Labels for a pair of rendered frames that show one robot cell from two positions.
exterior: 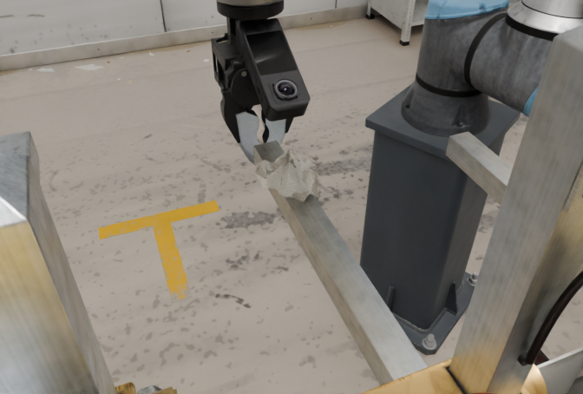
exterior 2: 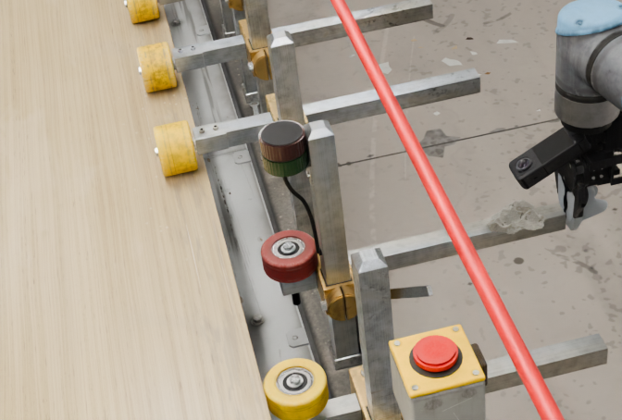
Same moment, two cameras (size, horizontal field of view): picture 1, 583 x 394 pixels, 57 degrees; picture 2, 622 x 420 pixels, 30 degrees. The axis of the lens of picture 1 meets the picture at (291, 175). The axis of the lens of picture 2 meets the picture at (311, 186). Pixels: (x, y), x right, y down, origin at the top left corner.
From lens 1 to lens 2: 161 cm
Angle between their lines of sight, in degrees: 76
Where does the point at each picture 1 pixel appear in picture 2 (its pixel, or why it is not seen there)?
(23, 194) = (278, 45)
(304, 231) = not seen: hidden behind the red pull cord
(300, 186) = (495, 219)
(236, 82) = not seen: hidden behind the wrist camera
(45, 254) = (274, 56)
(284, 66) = (542, 157)
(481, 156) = (564, 346)
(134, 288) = not seen: outside the picture
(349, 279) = (414, 241)
